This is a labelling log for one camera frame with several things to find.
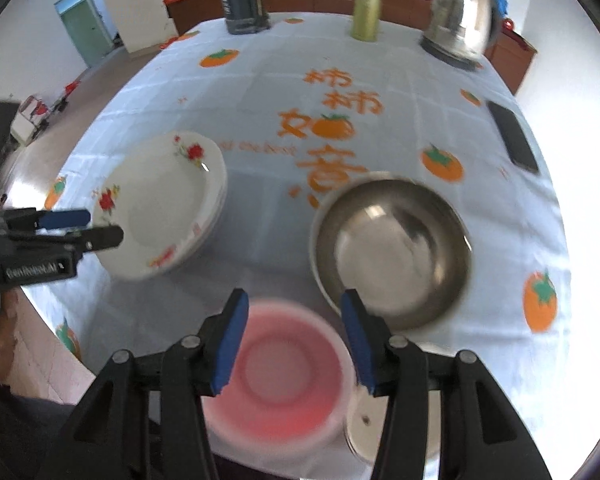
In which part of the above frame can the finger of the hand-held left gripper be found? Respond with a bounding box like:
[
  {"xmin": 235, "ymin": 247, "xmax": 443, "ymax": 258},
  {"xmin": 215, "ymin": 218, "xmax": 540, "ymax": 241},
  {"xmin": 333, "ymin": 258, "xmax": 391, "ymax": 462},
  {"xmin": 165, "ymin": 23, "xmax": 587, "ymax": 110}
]
[
  {"xmin": 0, "ymin": 208, "xmax": 92, "ymax": 233},
  {"xmin": 7, "ymin": 225, "xmax": 125, "ymax": 261}
]

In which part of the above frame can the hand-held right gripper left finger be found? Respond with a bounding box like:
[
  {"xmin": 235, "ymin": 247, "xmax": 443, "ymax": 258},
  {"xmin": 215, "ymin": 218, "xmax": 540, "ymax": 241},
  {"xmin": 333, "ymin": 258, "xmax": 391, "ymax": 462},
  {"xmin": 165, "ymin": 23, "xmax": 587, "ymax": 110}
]
[{"xmin": 40, "ymin": 287, "xmax": 251, "ymax": 480}]

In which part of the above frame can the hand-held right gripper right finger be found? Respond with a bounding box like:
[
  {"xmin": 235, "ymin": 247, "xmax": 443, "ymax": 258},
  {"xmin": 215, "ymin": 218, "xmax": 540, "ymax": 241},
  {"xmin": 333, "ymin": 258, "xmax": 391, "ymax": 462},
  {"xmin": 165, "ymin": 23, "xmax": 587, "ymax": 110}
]
[{"xmin": 340, "ymin": 287, "xmax": 553, "ymax": 480}]

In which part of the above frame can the pink plastic bowl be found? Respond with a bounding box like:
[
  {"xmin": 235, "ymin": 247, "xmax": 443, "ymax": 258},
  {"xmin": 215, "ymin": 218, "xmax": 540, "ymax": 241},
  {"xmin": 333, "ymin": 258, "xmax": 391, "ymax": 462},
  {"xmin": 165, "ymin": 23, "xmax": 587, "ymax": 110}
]
[{"xmin": 200, "ymin": 297, "xmax": 356, "ymax": 461}]

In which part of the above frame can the white plate with red flowers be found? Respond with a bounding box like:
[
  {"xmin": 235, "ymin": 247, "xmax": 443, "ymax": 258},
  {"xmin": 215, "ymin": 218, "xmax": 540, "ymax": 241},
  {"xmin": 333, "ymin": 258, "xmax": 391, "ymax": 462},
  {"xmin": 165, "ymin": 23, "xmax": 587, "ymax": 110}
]
[{"xmin": 91, "ymin": 130, "xmax": 228, "ymax": 281}]

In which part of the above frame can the white enamel bowl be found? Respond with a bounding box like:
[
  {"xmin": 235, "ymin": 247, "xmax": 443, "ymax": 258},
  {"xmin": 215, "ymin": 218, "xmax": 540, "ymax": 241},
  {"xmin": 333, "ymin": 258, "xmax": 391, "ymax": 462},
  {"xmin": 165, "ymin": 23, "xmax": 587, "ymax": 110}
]
[{"xmin": 345, "ymin": 385, "xmax": 441, "ymax": 466}]

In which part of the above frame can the stainless steel bowl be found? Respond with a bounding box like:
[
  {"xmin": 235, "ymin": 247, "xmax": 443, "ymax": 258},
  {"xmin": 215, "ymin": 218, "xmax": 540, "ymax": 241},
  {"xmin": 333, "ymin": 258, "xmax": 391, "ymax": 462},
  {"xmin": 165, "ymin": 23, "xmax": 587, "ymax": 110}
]
[{"xmin": 309, "ymin": 172, "xmax": 473, "ymax": 332}]

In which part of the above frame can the pink floral deep plate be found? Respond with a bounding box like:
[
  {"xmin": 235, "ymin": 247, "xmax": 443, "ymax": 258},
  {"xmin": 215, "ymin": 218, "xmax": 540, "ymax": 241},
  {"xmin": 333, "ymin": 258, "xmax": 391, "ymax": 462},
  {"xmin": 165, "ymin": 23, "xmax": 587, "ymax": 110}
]
[{"xmin": 180, "ymin": 165, "xmax": 229, "ymax": 261}]

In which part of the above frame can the person's dark clothing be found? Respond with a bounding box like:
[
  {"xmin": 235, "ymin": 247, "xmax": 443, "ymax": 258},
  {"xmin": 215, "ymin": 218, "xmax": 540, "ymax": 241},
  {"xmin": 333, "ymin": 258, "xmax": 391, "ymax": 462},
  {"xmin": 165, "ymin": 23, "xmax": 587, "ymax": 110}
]
[{"xmin": 0, "ymin": 385, "xmax": 96, "ymax": 480}]

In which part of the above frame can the green door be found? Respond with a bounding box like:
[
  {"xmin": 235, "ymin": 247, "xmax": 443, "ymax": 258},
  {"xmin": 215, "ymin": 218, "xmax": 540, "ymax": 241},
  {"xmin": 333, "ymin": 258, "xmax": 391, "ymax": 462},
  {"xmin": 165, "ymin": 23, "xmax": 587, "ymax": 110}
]
[{"xmin": 55, "ymin": 0, "xmax": 113, "ymax": 68}]

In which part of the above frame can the light blue persimmon tablecloth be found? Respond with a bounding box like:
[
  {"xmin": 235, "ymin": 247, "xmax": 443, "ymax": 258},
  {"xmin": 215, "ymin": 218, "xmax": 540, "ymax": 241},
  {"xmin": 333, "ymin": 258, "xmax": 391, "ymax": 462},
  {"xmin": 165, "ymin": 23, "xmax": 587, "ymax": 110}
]
[{"xmin": 20, "ymin": 10, "xmax": 568, "ymax": 480}]

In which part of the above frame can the black smartphone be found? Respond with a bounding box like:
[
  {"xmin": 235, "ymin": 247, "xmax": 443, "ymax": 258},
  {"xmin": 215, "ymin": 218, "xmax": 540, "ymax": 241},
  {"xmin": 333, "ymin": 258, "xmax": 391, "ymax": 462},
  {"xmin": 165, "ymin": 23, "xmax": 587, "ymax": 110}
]
[{"xmin": 486, "ymin": 100, "xmax": 540, "ymax": 176}]

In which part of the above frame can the green tumbler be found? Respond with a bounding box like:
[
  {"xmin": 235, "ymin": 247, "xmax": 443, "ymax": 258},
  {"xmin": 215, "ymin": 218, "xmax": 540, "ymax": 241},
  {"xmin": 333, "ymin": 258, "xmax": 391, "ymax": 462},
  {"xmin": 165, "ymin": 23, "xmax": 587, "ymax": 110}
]
[{"xmin": 349, "ymin": 0, "xmax": 385, "ymax": 42}]

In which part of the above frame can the stainless steel electric kettle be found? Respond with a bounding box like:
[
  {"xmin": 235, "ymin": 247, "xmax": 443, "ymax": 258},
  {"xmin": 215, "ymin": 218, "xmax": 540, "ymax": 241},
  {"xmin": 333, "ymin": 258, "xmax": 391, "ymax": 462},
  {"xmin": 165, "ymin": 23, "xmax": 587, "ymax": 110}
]
[{"xmin": 419, "ymin": 0, "xmax": 501, "ymax": 72}]

